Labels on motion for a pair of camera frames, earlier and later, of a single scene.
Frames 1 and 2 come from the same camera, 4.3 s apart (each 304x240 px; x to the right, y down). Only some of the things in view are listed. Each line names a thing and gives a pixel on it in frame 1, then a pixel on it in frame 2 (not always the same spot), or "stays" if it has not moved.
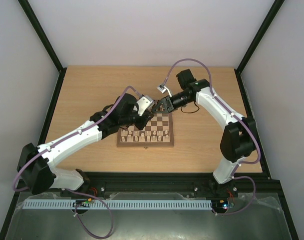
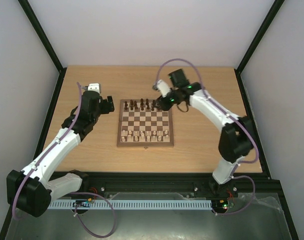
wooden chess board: [158, 132] stays
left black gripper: [145, 119] to [107, 109]
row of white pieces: [147, 136] stays
